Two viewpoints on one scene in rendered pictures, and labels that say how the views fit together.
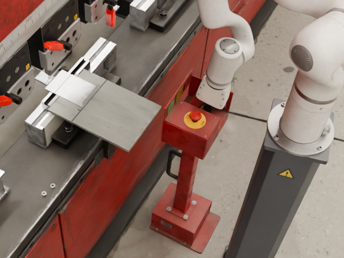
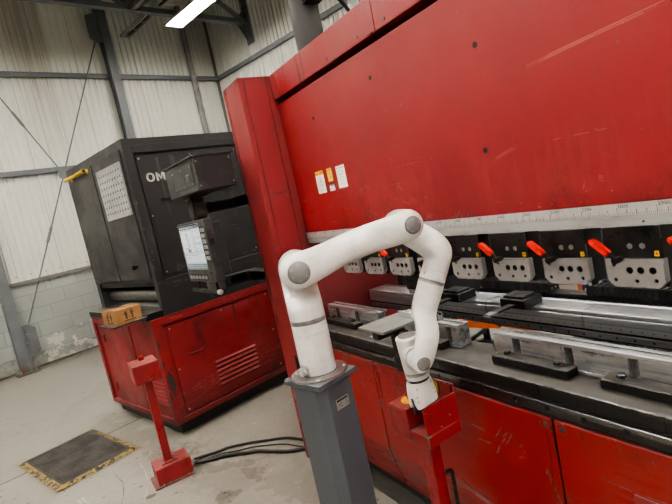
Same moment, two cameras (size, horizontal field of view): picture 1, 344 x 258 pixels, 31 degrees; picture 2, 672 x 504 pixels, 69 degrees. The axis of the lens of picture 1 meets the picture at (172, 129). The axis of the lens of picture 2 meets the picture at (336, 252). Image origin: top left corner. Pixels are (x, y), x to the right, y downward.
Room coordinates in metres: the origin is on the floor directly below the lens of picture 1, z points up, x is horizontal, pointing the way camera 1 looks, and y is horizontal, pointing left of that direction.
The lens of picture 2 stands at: (2.14, -1.57, 1.57)
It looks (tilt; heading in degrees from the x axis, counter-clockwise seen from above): 6 degrees down; 127
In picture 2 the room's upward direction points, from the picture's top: 12 degrees counter-clockwise
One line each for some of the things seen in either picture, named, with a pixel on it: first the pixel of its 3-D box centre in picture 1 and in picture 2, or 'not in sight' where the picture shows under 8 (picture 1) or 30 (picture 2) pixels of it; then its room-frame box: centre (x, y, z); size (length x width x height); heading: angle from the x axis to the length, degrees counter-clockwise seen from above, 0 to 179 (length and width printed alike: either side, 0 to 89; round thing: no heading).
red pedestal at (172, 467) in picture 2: not in sight; (157, 417); (-0.78, 0.09, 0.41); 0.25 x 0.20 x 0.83; 67
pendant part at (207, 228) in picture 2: not in sight; (205, 250); (-0.19, 0.31, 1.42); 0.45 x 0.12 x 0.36; 162
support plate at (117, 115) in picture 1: (105, 108); (394, 321); (1.06, 0.19, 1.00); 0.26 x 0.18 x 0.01; 67
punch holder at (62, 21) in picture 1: (49, 27); (405, 254); (1.09, 0.34, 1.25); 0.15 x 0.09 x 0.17; 157
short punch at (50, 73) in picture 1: (58, 56); (415, 283); (1.12, 0.33, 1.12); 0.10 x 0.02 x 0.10; 157
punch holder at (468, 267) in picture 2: not in sight; (473, 254); (1.46, 0.18, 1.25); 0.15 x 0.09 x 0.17; 157
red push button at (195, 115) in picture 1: (195, 117); not in sight; (1.22, -0.07, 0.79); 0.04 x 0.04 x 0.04
